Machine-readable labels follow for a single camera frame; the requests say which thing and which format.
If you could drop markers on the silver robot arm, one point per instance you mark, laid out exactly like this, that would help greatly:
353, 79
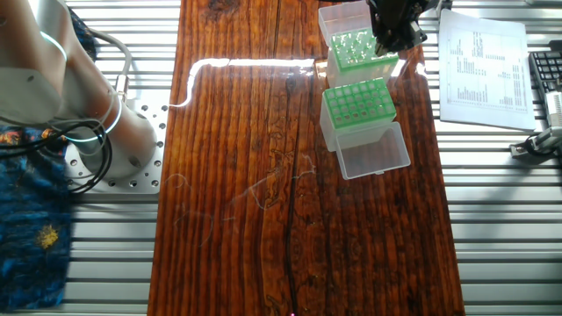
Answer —
52, 66

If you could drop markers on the brown wooden board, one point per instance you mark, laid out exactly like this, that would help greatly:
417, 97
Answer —
263, 219

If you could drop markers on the black keyboard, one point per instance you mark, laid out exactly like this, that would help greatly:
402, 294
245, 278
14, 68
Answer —
546, 70

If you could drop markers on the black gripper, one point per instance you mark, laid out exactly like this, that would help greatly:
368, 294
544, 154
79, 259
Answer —
399, 17

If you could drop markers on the aluminium camera bracket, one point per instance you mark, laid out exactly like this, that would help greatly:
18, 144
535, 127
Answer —
549, 138

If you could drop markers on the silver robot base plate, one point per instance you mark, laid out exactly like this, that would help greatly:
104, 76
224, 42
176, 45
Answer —
153, 180

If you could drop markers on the clear box with green rack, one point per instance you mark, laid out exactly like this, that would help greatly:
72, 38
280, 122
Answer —
355, 50
373, 153

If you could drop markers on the printed white paper sheet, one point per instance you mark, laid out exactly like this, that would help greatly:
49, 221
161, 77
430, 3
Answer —
483, 114

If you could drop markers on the aluminium post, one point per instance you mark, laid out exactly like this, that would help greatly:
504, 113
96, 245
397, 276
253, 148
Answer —
441, 5

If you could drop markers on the blue starry painted cloth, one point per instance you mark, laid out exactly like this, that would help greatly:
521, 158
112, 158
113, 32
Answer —
30, 246

